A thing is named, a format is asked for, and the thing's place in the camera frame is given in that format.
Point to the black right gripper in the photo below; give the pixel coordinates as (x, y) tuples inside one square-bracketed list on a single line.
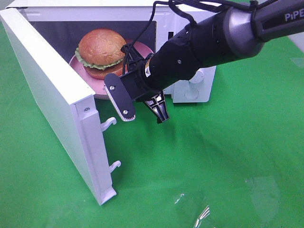
[(122, 91)]

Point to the burger with lettuce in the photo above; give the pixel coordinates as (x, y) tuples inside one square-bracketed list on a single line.
[(99, 51)]

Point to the white microwave door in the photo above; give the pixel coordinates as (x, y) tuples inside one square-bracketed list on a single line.
[(66, 101)]

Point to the round white door release button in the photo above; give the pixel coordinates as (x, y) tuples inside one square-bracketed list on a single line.
[(191, 94)]

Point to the white microwave knob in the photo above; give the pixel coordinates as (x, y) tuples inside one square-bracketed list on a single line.
[(198, 77)]

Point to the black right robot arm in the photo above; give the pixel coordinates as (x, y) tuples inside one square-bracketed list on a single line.
[(218, 32)]

